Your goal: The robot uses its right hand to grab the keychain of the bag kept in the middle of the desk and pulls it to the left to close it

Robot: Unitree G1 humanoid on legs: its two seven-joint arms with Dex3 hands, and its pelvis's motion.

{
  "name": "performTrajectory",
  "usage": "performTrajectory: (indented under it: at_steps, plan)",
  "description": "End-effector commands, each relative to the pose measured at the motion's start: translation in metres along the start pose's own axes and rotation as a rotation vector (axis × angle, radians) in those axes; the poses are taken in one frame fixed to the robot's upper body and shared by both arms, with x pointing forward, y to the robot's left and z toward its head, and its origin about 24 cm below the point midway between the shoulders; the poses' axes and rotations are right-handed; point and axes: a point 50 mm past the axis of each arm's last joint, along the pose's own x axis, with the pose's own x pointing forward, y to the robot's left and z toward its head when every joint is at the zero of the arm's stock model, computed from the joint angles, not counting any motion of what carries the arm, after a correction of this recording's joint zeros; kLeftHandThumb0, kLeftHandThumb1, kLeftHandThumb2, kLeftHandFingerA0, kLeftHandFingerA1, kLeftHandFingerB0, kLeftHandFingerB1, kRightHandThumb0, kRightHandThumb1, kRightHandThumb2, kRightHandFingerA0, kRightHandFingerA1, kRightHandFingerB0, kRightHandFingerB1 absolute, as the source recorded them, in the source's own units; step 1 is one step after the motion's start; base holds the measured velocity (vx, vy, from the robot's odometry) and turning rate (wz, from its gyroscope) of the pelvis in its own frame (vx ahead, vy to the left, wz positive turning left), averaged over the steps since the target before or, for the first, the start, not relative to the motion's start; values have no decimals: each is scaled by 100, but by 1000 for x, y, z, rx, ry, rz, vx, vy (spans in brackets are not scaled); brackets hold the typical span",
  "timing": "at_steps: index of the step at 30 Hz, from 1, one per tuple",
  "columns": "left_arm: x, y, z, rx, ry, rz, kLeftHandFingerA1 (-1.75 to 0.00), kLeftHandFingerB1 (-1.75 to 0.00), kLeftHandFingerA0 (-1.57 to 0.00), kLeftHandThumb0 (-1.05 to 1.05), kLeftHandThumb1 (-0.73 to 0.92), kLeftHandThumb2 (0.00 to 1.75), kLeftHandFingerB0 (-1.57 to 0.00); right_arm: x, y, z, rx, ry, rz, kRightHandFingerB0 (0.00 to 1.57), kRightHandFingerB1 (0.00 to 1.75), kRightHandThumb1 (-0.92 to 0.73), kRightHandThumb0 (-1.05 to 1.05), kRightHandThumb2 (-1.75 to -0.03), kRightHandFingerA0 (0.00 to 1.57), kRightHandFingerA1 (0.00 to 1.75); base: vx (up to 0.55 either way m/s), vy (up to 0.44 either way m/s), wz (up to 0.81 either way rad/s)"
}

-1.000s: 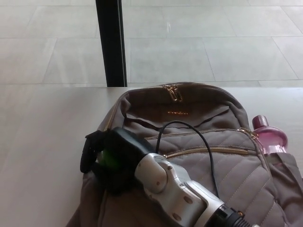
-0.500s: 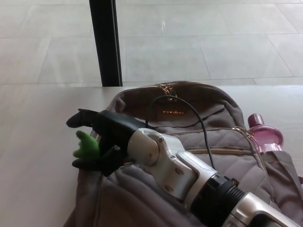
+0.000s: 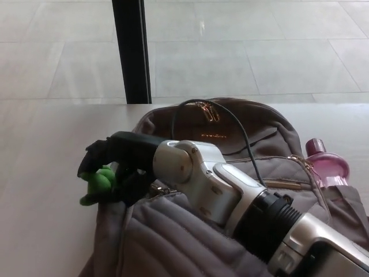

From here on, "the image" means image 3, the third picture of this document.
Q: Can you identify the taupe quilted backpack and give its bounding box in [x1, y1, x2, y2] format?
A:
[77, 97, 369, 277]

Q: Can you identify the green plush toy keychain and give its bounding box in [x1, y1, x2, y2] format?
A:
[79, 163, 116, 207]

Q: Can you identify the black window frame post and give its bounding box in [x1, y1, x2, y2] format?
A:
[111, 0, 153, 104]

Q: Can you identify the pink plastic water bottle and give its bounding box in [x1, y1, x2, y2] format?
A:
[304, 137, 351, 188]

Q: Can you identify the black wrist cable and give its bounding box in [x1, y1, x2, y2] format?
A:
[170, 99, 268, 189]

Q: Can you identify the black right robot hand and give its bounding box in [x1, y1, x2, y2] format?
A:
[77, 130, 167, 207]

